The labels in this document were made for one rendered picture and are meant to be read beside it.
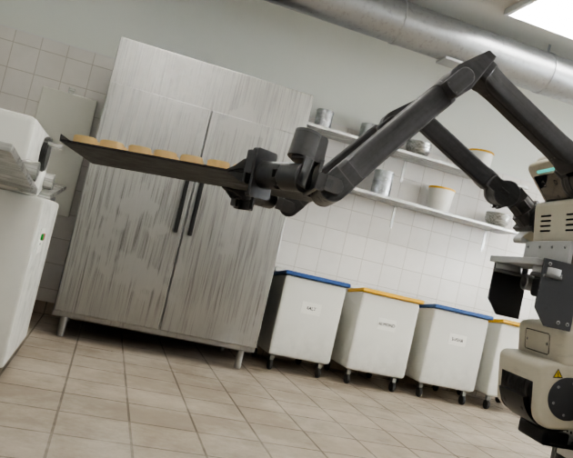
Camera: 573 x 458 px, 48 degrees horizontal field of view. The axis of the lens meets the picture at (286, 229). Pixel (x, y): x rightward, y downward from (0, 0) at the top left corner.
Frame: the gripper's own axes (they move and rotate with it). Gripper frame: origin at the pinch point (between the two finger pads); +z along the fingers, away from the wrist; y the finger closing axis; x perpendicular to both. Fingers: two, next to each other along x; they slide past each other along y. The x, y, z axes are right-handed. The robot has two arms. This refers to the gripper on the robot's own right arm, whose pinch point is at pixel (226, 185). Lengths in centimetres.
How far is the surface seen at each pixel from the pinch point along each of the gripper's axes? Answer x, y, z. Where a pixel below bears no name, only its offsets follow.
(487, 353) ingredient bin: -72, -66, -422
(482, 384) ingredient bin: -70, -92, -419
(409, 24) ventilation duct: -118, 165, -273
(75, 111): -328, 62, -155
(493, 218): -95, 51, -441
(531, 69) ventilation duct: -55, 160, -359
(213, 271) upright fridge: -190, -37, -198
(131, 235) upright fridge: -225, -24, -150
